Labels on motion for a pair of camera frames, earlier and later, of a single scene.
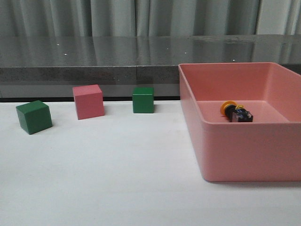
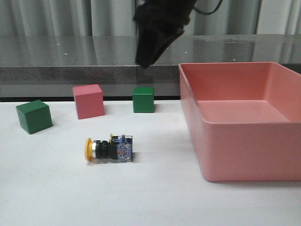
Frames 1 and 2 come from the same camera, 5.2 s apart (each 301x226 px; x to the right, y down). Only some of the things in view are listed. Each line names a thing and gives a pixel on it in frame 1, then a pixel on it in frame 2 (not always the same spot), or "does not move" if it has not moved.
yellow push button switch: [235, 113] to [118, 148]
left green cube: [34, 117] does not move
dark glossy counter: [49, 66] does not move
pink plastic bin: [268, 148] does not move
